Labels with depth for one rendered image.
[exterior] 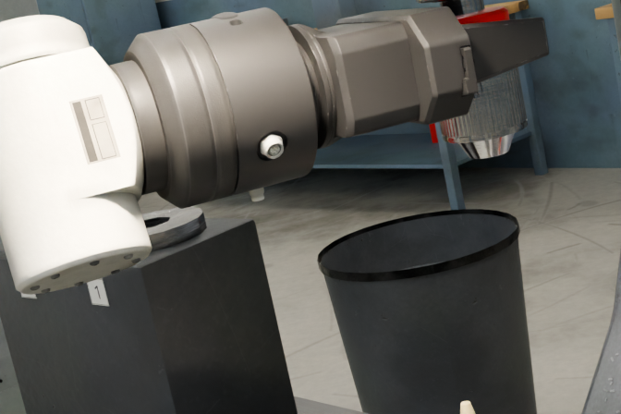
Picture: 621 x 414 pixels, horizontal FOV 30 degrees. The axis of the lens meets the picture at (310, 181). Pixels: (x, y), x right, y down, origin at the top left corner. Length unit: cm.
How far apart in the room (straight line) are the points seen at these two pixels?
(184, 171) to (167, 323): 34
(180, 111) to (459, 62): 14
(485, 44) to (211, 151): 16
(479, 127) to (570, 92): 529
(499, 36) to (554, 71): 533
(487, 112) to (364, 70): 9
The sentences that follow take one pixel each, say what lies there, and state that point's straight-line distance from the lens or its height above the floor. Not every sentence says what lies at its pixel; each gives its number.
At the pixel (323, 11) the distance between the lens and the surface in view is 650.
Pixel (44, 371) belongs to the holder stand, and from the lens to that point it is 101.
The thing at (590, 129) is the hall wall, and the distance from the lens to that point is 589.
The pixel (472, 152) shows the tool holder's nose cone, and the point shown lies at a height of 120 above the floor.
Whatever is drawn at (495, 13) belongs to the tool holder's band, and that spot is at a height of 127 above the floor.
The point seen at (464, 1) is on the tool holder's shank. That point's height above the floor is 128.
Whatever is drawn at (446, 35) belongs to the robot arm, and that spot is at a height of 127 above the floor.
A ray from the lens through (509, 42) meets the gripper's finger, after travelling 61.
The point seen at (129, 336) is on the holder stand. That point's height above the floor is 107.
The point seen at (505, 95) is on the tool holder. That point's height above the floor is 122.
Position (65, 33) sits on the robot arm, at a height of 130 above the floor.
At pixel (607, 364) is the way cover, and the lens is 101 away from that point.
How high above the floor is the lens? 132
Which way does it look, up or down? 11 degrees down
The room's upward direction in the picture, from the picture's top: 12 degrees counter-clockwise
